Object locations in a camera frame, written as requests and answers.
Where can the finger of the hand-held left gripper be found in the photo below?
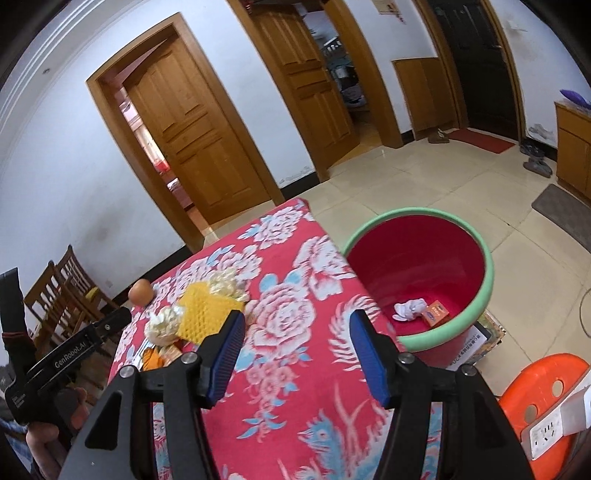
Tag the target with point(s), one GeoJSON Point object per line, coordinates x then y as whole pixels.
{"type": "Point", "coordinates": [111, 324]}

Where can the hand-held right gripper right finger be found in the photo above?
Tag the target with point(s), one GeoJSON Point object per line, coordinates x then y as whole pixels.
{"type": "Point", "coordinates": [369, 355]}

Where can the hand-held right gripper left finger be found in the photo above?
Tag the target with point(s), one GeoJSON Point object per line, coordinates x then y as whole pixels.
{"type": "Point", "coordinates": [228, 355]}

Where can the cream paper ball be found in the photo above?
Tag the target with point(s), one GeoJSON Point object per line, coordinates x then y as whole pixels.
{"type": "Point", "coordinates": [226, 282]}
{"type": "Point", "coordinates": [161, 325]}

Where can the red stool with green rim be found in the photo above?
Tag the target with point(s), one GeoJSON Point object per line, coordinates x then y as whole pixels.
{"type": "Point", "coordinates": [415, 258]}

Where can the person's left hand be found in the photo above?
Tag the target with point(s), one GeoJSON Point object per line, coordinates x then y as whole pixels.
{"type": "Point", "coordinates": [46, 438]}

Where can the apple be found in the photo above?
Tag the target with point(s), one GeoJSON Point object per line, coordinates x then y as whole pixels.
{"type": "Point", "coordinates": [140, 291]}

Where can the yellow sponge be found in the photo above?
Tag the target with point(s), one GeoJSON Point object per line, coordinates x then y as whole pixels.
{"type": "Point", "coordinates": [203, 314]}

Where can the orange snack packet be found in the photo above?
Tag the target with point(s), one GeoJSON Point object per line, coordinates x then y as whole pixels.
{"type": "Point", "coordinates": [159, 356]}

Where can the red floral tablecloth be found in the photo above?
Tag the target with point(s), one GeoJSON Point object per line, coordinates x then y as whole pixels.
{"type": "Point", "coordinates": [286, 369]}

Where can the crumpled white tissue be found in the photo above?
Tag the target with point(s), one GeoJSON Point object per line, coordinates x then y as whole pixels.
{"type": "Point", "coordinates": [408, 310]}

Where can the wooden chair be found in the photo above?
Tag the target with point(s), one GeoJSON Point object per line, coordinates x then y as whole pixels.
{"type": "Point", "coordinates": [69, 272]}
{"type": "Point", "coordinates": [41, 295]}

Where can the small orange box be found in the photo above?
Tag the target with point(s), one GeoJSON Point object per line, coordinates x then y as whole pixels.
{"type": "Point", "coordinates": [436, 313]}

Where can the book under basin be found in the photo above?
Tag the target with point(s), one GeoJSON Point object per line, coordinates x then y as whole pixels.
{"type": "Point", "coordinates": [478, 341]}

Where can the orange plastic stool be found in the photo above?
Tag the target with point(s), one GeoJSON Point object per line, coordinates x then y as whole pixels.
{"type": "Point", "coordinates": [545, 383]}

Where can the white power strip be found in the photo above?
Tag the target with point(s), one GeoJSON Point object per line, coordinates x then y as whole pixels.
{"type": "Point", "coordinates": [549, 434]}

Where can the panelled wooden door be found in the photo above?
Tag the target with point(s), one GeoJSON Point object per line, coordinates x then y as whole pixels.
{"type": "Point", "coordinates": [198, 138]}
{"type": "Point", "coordinates": [304, 83]}

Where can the brown shoe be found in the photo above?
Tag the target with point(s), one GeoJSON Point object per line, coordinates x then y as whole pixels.
{"type": "Point", "coordinates": [438, 136]}

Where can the red doormat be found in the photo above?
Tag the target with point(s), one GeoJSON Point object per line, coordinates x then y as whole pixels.
{"type": "Point", "coordinates": [482, 141]}

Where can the grey floor mat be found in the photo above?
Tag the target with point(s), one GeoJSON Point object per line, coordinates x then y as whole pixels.
{"type": "Point", "coordinates": [561, 205]}

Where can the grey shoes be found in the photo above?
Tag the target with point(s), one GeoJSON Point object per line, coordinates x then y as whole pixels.
{"type": "Point", "coordinates": [538, 167]}

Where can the dark shoes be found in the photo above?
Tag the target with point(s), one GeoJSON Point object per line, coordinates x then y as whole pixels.
{"type": "Point", "coordinates": [532, 149]}

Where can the wooden cabinet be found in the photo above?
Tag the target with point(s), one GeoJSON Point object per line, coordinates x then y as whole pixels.
{"type": "Point", "coordinates": [575, 152]}

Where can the dark entrance door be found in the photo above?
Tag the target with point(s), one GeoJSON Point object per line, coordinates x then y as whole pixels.
{"type": "Point", "coordinates": [480, 69]}

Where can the purple plastic item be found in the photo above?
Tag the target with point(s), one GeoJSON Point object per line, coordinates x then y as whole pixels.
{"type": "Point", "coordinates": [575, 97]}

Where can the wooden wall panel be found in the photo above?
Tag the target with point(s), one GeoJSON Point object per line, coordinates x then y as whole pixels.
{"type": "Point", "coordinates": [422, 97]}

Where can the wooden entrance door frame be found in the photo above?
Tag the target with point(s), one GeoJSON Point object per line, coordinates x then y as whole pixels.
{"type": "Point", "coordinates": [429, 27]}

